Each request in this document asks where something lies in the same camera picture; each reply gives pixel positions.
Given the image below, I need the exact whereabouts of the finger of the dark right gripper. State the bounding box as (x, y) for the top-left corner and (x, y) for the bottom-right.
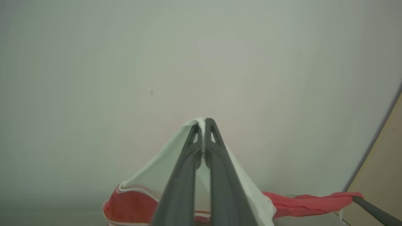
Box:
(352, 196), (402, 226)

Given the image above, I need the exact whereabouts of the red white sports jersey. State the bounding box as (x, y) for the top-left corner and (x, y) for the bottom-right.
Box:
(102, 118), (365, 226)

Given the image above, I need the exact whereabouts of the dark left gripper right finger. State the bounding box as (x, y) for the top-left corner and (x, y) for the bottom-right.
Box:
(204, 118), (258, 226)

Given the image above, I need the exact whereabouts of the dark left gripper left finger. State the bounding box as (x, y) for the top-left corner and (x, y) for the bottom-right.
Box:
(151, 123), (203, 226)

